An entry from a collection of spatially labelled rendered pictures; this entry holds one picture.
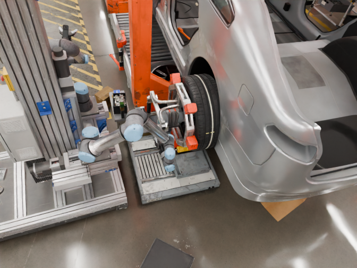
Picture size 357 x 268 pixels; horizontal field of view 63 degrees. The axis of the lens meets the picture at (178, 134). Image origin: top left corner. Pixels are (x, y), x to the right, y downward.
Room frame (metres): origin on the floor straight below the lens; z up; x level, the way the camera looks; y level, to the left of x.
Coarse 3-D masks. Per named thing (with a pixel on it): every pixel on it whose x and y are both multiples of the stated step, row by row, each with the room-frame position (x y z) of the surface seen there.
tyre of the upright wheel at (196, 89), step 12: (192, 84) 1.80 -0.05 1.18; (216, 84) 1.85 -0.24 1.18; (192, 96) 1.70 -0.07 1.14; (204, 96) 1.70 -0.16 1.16; (216, 96) 1.73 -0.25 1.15; (204, 108) 1.62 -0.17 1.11; (216, 108) 1.65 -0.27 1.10; (204, 120) 1.55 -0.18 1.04; (216, 120) 1.59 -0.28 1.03; (204, 132) 1.51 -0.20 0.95; (216, 132) 1.55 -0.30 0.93; (204, 144) 1.50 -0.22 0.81
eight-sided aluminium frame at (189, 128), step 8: (168, 88) 1.99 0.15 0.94; (176, 88) 1.81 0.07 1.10; (184, 88) 1.80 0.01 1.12; (168, 96) 1.98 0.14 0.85; (168, 104) 1.96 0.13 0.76; (184, 104) 1.63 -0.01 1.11; (184, 112) 1.60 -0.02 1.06; (184, 120) 1.57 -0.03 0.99; (192, 120) 1.57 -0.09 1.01; (176, 128) 1.81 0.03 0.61; (192, 128) 1.52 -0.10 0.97; (176, 136) 1.71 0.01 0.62; (184, 136) 1.53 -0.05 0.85; (184, 144) 1.50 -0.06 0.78
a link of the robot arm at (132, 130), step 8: (128, 120) 1.22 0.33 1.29; (136, 120) 1.22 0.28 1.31; (120, 128) 1.18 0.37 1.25; (128, 128) 1.15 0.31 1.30; (136, 128) 1.15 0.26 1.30; (104, 136) 1.18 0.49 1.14; (112, 136) 1.16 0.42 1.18; (120, 136) 1.15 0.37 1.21; (128, 136) 1.13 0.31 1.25; (136, 136) 1.14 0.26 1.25; (88, 144) 1.15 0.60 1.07; (96, 144) 1.14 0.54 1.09; (104, 144) 1.13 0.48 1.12; (112, 144) 1.13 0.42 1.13; (80, 152) 1.10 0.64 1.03; (88, 152) 1.10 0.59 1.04; (96, 152) 1.12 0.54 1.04; (88, 160) 1.09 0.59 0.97
